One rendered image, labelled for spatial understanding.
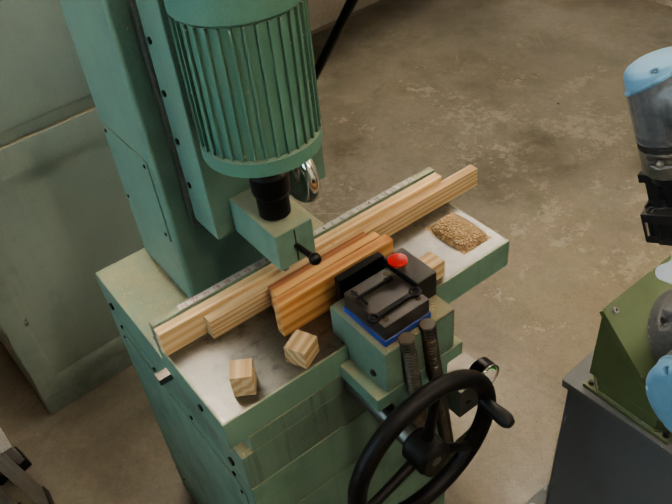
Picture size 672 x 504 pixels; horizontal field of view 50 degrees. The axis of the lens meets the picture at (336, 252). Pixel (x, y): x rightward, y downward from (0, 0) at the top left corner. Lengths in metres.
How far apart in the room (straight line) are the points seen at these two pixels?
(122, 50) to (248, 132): 0.26
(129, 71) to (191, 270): 0.40
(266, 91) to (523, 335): 1.62
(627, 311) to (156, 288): 0.89
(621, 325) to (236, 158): 0.79
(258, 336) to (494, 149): 2.14
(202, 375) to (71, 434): 1.24
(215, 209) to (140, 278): 0.37
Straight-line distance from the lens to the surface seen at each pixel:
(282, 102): 0.94
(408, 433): 1.14
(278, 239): 1.10
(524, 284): 2.55
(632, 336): 1.44
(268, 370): 1.14
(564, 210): 2.87
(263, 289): 1.20
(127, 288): 1.49
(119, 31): 1.11
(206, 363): 1.17
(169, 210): 1.27
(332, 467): 1.36
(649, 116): 1.07
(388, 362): 1.07
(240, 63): 0.91
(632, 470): 1.65
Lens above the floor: 1.77
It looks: 41 degrees down
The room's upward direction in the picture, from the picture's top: 7 degrees counter-clockwise
